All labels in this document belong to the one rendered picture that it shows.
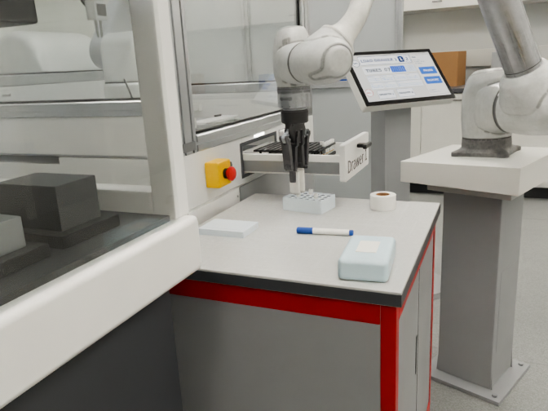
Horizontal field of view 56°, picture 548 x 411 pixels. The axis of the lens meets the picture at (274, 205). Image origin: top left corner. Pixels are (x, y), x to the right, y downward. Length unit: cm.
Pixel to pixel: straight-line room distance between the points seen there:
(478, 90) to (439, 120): 278
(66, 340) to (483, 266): 144
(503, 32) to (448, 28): 366
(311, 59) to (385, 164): 144
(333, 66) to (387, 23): 210
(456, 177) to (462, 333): 61
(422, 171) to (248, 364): 90
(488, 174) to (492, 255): 33
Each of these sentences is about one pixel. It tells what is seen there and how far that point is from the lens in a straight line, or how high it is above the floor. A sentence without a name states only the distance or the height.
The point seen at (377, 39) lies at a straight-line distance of 331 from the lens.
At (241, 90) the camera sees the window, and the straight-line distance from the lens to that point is 168.
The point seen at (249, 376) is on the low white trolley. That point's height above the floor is 52.
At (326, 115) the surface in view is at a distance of 342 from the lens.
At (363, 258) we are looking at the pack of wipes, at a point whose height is 80.
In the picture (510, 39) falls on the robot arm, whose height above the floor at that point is 119.
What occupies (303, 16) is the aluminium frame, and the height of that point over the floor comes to 134.
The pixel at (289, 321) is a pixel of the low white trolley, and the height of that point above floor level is 66.
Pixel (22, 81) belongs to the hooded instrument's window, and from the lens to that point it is 67.
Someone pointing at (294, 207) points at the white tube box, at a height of 77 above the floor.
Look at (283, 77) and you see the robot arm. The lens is 138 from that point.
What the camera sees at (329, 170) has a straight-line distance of 155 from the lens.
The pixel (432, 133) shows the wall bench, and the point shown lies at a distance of 458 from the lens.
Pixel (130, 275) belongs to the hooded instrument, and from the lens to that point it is 81.
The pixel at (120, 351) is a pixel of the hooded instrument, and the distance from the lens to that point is 94.
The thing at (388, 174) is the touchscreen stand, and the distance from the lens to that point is 263.
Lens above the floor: 116
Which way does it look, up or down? 15 degrees down
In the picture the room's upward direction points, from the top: 3 degrees counter-clockwise
